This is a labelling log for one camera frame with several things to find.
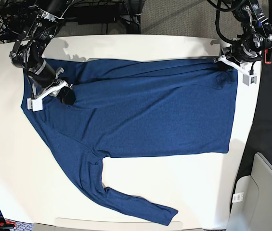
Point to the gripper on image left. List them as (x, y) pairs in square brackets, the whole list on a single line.
[(47, 80)]

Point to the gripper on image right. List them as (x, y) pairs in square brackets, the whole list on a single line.
[(239, 57)]

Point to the blue long-sleeve shirt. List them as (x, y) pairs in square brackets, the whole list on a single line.
[(135, 109)]

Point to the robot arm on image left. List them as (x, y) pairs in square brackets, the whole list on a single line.
[(39, 21)]

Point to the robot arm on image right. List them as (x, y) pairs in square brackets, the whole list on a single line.
[(252, 45)]

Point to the red clamp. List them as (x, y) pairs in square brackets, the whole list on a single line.
[(267, 56)]

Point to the beige plastic bin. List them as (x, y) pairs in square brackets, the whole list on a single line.
[(252, 199)]

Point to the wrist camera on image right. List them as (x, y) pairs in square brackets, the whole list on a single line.
[(250, 79)]

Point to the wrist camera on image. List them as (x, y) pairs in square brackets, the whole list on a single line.
[(35, 104), (250, 79)]

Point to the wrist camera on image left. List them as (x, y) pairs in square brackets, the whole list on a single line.
[(35, 104)]

